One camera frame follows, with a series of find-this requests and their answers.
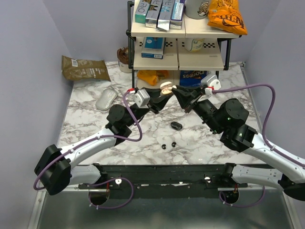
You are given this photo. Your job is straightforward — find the teal toothpaste box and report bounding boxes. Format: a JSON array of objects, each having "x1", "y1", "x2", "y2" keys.
[{"x1": 134, "y1": 0, "x2": 151, "y2": 24}]

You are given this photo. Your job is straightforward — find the orange snack bag bottom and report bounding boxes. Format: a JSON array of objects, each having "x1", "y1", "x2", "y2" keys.
[{"x1": 137, "y1": 70, "x2": 169, "y2": 86}]

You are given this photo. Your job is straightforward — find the three-tier beige shelf rack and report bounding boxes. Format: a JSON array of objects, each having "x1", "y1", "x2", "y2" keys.
[{"x1": 126, "y1": 0, "x2": 239, "y2": 73}]

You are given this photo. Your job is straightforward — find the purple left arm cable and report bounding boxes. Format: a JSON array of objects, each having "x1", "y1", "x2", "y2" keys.
[{"x1": 33, "y1": 89, "x2": 143, "y2": 210}]

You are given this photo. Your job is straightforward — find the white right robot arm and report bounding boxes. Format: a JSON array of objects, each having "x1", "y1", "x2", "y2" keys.
[{"x1": 173, "y1": 86, "x2": 305, "y2": 201}]

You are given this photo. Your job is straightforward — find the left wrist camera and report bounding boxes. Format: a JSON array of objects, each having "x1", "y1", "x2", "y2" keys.
[{"x1": 133, "y1": 89, "x2": 150, "y2": 108}]

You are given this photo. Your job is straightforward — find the black earbud charging case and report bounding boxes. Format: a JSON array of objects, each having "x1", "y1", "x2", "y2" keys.
[{"x1": 170, "y1": 121, "x2": 183, "y2": 131}]

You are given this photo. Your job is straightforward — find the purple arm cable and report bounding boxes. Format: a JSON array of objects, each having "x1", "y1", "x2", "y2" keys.
[
  {"x1": 33, "y1": 89, "x2": 143, "y2": 210},
  {"x1": 209, "y1": 83, "x2": 305, "y2": 208}
]

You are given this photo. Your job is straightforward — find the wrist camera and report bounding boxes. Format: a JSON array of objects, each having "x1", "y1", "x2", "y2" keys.
[
  {"x1": 133, "y1": 89, "x2": 150, "y2": 108},
  {"x1": 201, "y1": 73, "x2": 221, "y2": 95}
]

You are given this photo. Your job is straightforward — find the brown snack bag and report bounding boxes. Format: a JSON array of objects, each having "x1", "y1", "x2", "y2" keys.
[{"x1": 61, "y1": 55, "x2": 110, "y2": 81}]

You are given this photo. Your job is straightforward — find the orange chips bag top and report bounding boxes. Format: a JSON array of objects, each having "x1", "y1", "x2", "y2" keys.
[{"x1": 207, "y1": 0, "x2": 248, "y2": 35}]

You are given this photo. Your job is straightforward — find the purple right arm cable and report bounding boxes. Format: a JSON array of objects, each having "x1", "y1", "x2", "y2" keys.
[{"x1": 209, "y1": 83, "x2": 305, "y2": 208}]

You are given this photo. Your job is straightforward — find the white printed mug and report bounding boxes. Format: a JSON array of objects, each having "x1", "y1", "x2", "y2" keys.
[{"x1": 185, "y1": 0, "x2": 211, "y2": 20}]

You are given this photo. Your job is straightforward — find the brown lidded cup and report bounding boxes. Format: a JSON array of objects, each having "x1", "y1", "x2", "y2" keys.
[{"x1": 117, "y1": 47, "x2": 132, "y2": 73}]

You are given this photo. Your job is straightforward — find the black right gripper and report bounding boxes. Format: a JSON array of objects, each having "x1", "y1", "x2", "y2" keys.
[{"x1": 171, "y1": 84, "x2": 224, "y2": 134}]

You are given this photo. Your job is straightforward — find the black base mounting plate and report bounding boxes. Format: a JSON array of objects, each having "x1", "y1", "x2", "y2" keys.
[{"x1": 79, "y1": 163, "x2": 238, "y2": 199}]

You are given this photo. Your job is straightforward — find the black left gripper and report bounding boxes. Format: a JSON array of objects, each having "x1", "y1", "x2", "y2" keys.
[{"x1": 124, "y1": 87, "x2": 174, "y2": 128}]

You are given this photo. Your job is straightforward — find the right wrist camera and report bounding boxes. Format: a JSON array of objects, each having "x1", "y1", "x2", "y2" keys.
[{"x1": 201, "y1": 73, "x2": 221, "y2": 95}]

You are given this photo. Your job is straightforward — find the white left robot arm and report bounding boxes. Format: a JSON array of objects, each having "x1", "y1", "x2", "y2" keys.
[{"x1": 33, "y1": 88, "x2": 173, "y2": 195}]

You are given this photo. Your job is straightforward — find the blue box middle shelf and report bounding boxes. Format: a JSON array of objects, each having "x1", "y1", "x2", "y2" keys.
[{"x1": 141, "y1": 37, "x2": 165, "y2": 59}]

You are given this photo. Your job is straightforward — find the silver blue toothpaste box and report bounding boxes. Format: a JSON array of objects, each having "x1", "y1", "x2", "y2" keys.
[{"x1": 157, "y1": 0, "x2": 175, "y2": 31}]

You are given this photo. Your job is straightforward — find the blue white toothpaste box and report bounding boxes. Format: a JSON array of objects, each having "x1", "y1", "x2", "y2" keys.
[{"x1": 170, "y1": 0, "x2": 185, "y2": 30}]

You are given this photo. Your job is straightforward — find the beige earbud charging case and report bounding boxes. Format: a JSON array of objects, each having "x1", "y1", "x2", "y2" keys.
[{"x1": 160, "y1": 82, "x2": 173, "y2": 95}]

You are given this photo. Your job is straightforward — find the blue Doritos bag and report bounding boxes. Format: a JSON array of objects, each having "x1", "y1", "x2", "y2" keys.
[{"x1": 180, "y1": 70, "x2": 207, "y2": 87}]

